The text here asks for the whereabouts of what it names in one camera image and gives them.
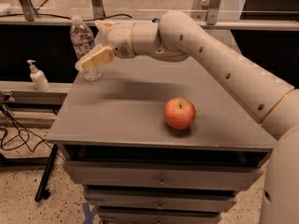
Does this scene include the white pump dispenser bottle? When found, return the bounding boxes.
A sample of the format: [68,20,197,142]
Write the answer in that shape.
[27,60,50,91]

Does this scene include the black cable on ledge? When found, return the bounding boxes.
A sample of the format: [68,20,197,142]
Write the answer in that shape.
[0,12,133,22]

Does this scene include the red apple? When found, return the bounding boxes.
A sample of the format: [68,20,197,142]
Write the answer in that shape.
[164,97,196,130]

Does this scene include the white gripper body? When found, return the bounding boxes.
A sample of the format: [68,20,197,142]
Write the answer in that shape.
[107,22,135,59]

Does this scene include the black floor cables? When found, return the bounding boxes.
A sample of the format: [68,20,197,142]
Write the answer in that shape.
[0,91,66,161]

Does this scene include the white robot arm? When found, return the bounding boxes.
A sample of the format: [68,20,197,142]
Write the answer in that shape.
[75,11,299,224]

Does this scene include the black stand leg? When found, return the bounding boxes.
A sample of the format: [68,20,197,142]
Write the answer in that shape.
[35,145,58,203]

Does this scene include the clear plastic water bottle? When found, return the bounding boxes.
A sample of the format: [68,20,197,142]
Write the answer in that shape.
[70,16,102,81]

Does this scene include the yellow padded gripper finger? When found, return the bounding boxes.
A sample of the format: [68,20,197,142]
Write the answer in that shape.
[94,20,116,35]
[75,44,115,72]

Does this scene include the grey drawer cabinet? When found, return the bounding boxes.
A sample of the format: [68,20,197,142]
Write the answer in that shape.
[47,57,276,224]

